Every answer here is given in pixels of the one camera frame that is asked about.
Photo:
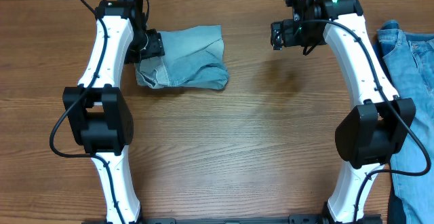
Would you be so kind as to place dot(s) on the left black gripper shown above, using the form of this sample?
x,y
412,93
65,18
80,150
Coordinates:
x,y
154,45

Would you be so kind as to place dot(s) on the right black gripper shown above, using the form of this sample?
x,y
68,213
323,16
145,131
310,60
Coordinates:
x,y
277,34

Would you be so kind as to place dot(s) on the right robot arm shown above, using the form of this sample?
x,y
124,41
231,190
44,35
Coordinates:
x,y
378,122

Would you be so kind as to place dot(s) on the light blue denim shorts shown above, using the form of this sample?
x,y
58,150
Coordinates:
x,y
193,59

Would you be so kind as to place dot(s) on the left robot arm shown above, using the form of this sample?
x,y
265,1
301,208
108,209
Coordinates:
x,y
95,108

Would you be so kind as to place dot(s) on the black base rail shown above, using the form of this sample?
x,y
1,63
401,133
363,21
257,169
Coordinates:
x,y
234,220

